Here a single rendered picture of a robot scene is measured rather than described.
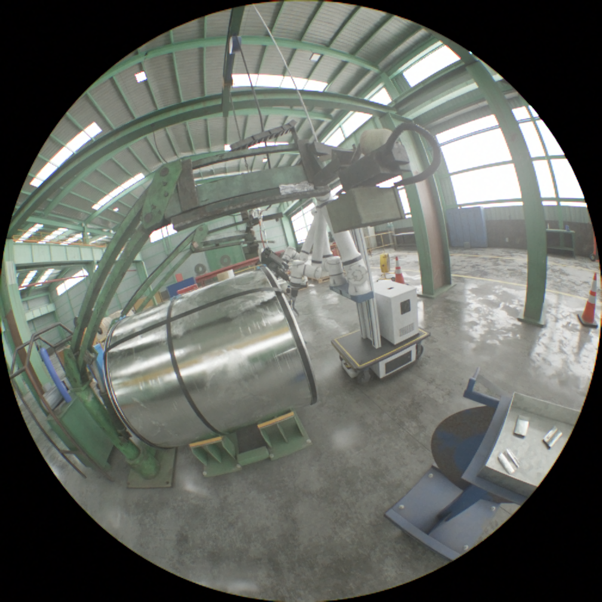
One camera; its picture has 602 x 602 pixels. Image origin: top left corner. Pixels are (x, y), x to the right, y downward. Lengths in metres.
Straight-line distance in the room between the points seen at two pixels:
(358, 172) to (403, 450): 1.65
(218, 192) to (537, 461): 1.32
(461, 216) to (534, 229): 7.47
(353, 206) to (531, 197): 2.89
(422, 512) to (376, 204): 1.57
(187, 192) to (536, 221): 3.45
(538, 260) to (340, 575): 3.55
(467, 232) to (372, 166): 9.84
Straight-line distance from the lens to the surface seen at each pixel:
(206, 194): 0.94
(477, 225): 10.15
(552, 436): 0.63
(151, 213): 1.00
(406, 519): 1.47
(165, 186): 1.00
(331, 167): 0.85
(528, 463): 0.57
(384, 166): 0.64
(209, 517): 1.81
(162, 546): 2.00
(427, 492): 1.53
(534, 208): 3.25
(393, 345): 2.07
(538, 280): 3.36
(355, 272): 1.38
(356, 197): 0.61
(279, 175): 0.99
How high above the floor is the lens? 1.45
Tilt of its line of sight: 15 degrees down
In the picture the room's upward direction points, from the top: 15 degrees counter-clockwise
